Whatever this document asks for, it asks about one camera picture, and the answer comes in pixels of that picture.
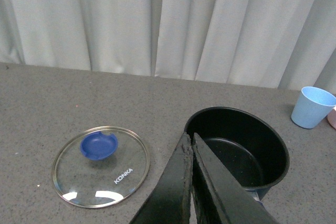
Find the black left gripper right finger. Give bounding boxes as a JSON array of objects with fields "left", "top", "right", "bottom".
[{"left": 192, "top": 133, "right": 277, "bottom": 223}]

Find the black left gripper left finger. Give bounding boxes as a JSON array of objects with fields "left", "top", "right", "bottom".
[{"left": 131, "top": 133, "right": 193, "bottom": 223}]

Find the glass lid with blue knob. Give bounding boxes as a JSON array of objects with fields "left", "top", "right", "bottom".
[{"left": 52, "top": 126, "right": 150, "bottom": 209}]

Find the dark blue saucepan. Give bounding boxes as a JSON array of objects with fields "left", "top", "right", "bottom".
[{"left": 184, "top": 106, "right": 290, "bottom": 205}]

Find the light blue cup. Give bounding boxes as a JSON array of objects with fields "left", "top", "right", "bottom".
[{"left": 291, "top": 87, "right": 335, "bottom": 129}]

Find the pink bowl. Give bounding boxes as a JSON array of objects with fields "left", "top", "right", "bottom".
[{"left": 327, "top": 107, "right": 336, "bottom": 129}]

